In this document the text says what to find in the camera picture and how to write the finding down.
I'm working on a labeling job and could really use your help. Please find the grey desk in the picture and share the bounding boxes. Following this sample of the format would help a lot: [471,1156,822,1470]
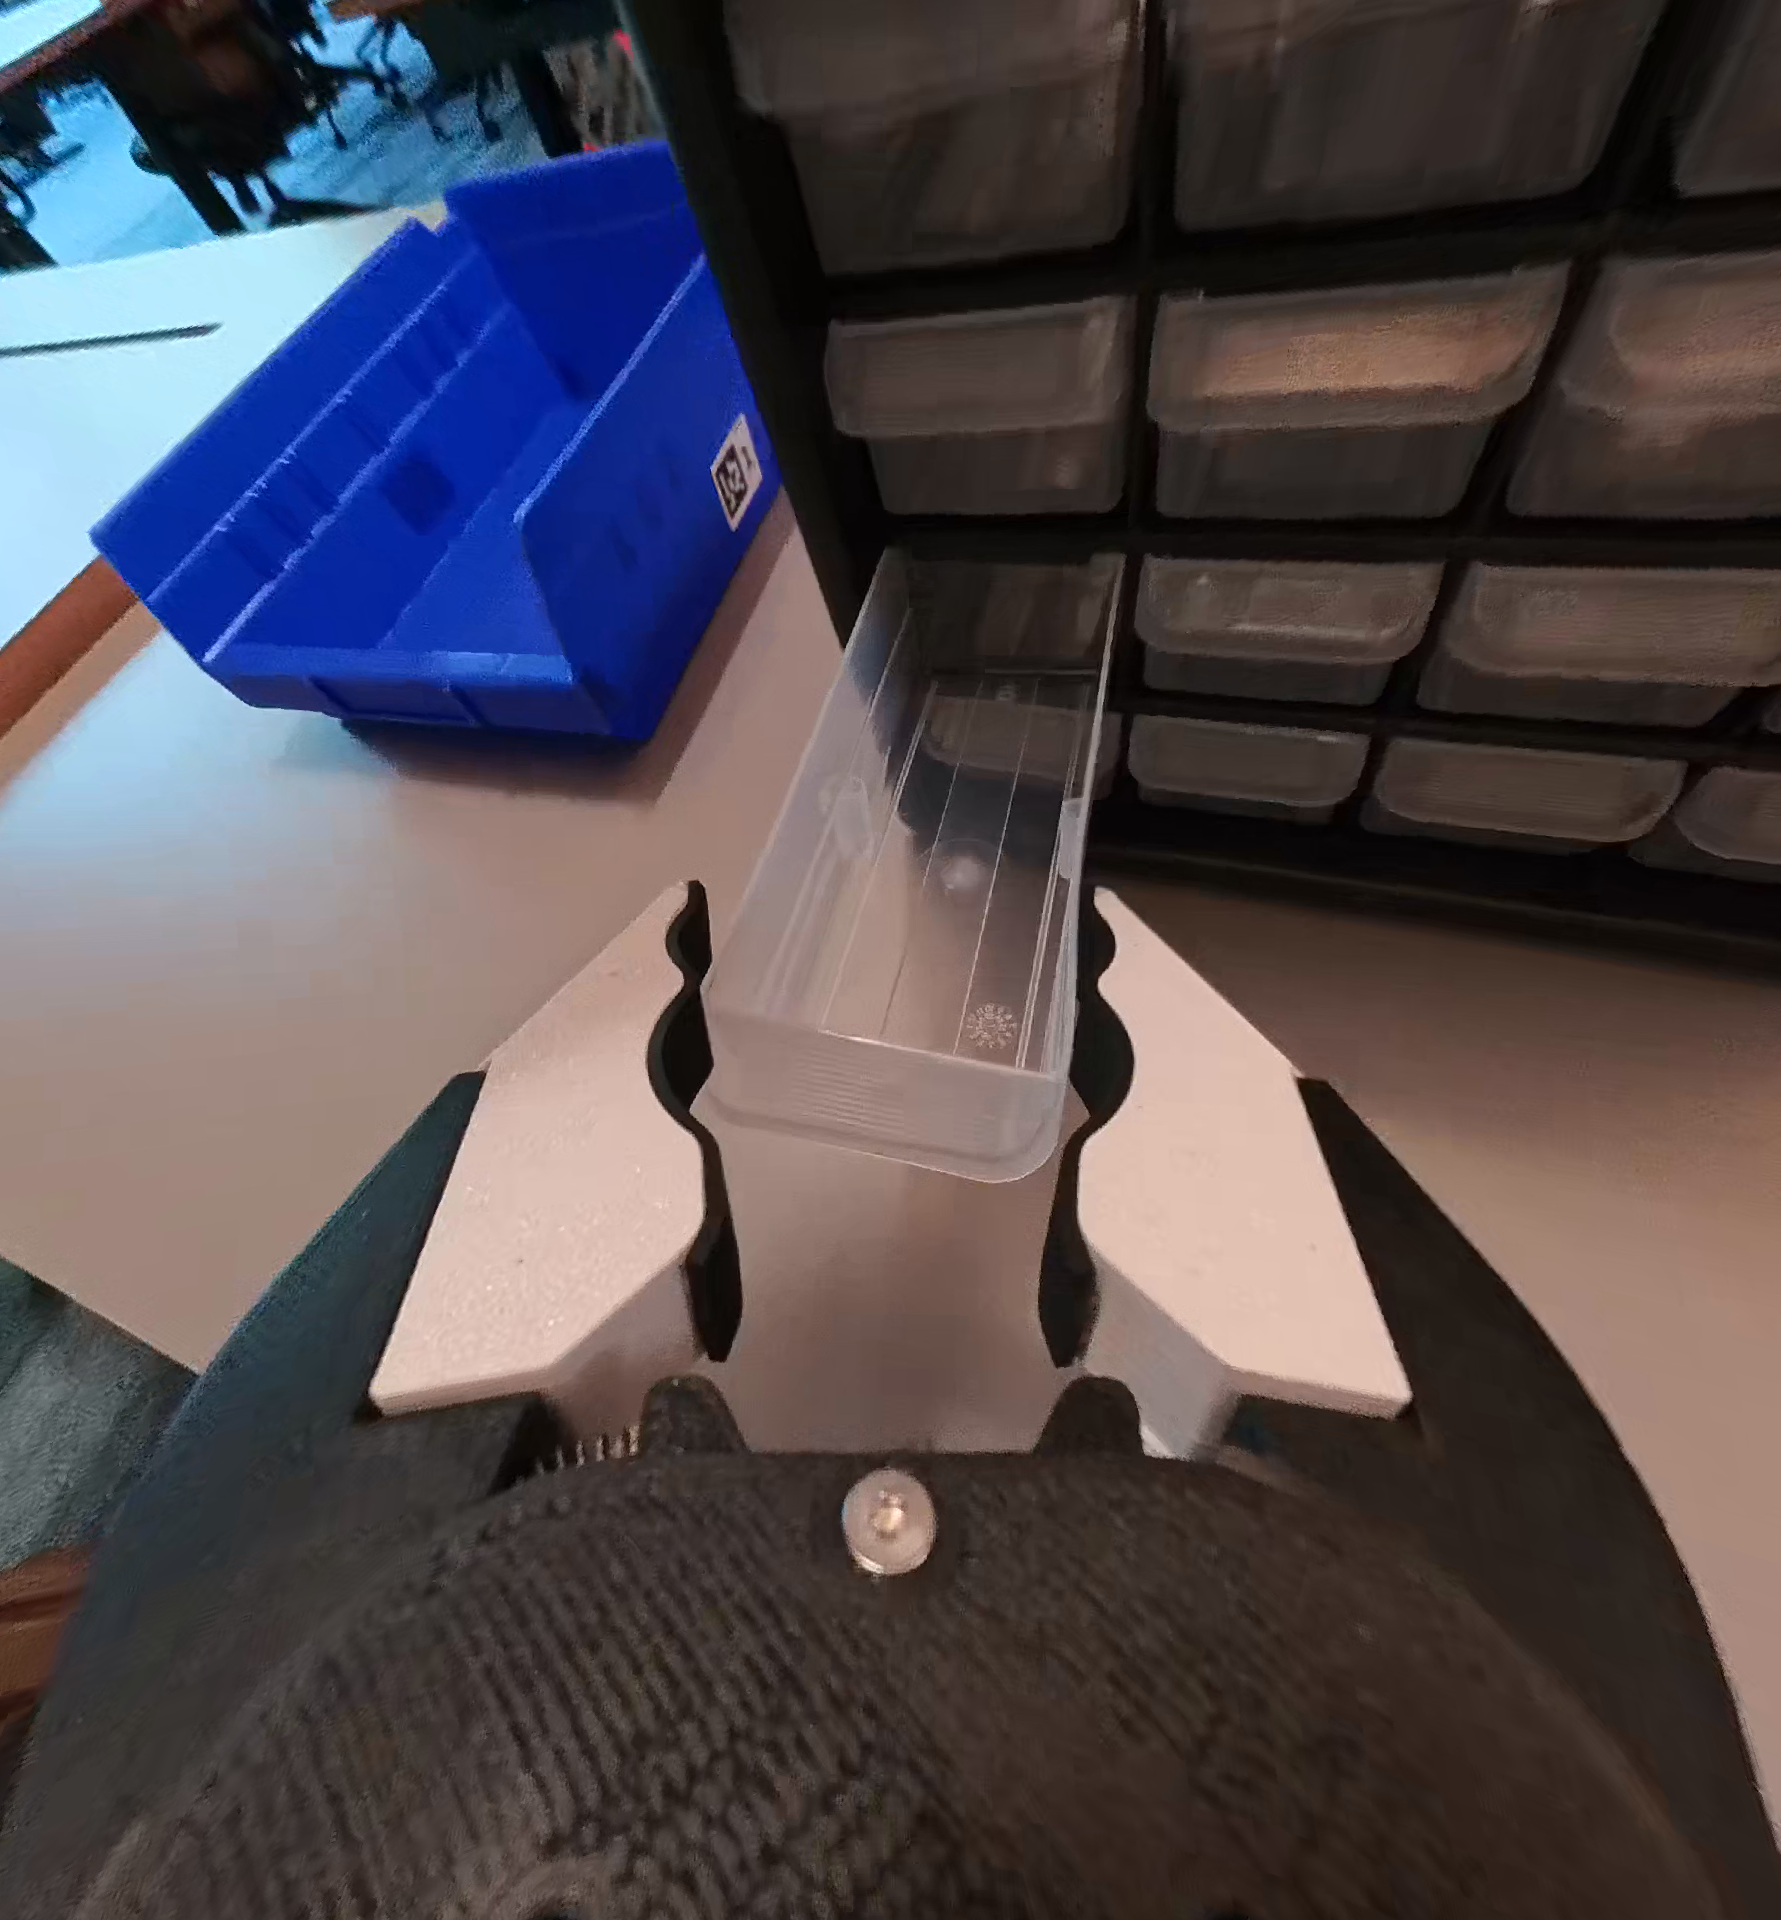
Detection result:
[0,209,1781,1920]

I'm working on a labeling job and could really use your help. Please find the clear plastic drawer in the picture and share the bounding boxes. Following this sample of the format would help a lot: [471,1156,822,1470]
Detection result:
[698,547,1126,1188]

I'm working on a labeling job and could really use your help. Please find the set of translucent cabinet drawers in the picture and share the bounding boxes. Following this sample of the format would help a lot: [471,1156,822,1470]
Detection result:
[724,0,1781,886]

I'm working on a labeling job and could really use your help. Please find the black drawer cabinet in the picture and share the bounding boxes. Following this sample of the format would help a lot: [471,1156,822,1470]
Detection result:
[629,0,1781,962]

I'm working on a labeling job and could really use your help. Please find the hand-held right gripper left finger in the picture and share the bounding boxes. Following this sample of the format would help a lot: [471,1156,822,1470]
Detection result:
[369,880,746,1420]

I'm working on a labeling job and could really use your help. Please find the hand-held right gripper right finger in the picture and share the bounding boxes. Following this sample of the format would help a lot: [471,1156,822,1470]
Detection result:
[1036,888,1412,1457]

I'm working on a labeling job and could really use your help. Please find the white-topped background table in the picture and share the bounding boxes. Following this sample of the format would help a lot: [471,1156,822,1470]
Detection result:
[0,0,119,115]

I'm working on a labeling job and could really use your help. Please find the large blue plastic bin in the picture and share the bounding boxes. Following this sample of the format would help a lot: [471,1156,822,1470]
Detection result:
[91,140,783,746]

